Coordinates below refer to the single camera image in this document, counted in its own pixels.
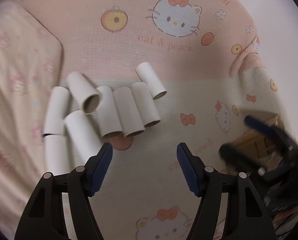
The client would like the brown cardboard box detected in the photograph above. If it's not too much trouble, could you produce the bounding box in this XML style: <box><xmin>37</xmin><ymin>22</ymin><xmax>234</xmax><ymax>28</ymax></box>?
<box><xmin>233</xmin><ymin>112</ymin><xmax>295</xmax><ymax>173</ymax></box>

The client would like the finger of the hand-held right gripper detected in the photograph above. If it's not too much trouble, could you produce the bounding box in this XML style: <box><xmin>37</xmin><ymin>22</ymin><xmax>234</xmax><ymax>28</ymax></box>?
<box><xmin>244</xmin><ymin>115</ymin><xmax>298</xmax><ymax>152</ymax></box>
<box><xmin>218</xmin><ymin>142</ymin><xmax>268</xmax><ymax>179</ymax></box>

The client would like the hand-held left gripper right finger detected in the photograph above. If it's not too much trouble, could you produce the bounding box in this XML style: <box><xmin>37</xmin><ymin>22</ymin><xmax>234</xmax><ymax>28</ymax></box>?
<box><xmin>176</xmin><ymin>142</ymin><xmax>277</xmax><ymax>240</ymax></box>

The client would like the pile of white tubes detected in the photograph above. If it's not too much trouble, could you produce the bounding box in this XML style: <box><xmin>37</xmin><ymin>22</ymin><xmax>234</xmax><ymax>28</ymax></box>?
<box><xmin>42</xmin><ymin>62</ymin><xmax>167</xmax><ymax>175</ymax></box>

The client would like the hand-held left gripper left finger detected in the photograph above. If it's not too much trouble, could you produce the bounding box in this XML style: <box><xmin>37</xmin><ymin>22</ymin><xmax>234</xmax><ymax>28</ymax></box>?
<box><xmin>14</xmin><ymin>142</ymin><xmax>114</xmax><ymax>240</ymax></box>

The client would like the pink floral pillow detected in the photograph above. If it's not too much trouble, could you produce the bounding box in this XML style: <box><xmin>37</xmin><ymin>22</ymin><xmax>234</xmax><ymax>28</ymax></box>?
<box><xmin>0</xmin><ymin>1</ymin><xmax>64</xmax><ymax>230</ymax></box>

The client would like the cat print blanket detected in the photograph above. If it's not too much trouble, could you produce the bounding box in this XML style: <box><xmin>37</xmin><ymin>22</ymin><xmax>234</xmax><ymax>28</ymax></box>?
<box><xmin>4</xmin><ymin>0</ymin><xmax>298</xmax><ymax>240</ymax></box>

